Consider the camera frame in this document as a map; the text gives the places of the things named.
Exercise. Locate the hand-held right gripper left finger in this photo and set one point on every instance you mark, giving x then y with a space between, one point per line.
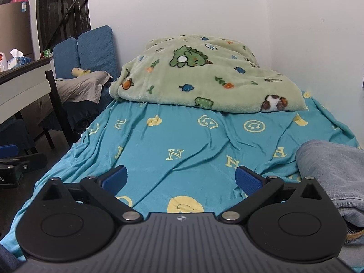
115 180

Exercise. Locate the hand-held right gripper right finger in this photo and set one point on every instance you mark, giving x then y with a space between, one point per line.
248 180

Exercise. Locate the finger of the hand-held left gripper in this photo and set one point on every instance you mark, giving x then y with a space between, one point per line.
8 151

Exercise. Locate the blue denim jeans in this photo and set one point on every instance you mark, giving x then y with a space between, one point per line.
332 170

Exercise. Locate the dark blue chair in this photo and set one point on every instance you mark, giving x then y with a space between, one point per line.
15 135

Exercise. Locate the white desk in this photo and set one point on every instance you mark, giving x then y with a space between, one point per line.
22 91

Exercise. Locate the teal printed bed sheet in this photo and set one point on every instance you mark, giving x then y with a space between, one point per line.
184 136

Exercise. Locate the white bottle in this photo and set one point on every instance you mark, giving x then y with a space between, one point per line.
3 62

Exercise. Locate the tissue pack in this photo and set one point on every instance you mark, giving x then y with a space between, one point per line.
18 60

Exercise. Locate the grey cloth on chair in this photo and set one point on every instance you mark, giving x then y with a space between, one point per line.
82 86

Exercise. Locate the green packet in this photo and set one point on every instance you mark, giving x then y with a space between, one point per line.
47 53

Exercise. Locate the yellow bottle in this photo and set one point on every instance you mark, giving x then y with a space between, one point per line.
80 72

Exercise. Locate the green printed fleece blanket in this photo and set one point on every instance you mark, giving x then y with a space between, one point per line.
204 74

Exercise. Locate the blue folding cushion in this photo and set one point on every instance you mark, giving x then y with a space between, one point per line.
93 51

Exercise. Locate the dark window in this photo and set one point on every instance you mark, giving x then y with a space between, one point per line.
62 8

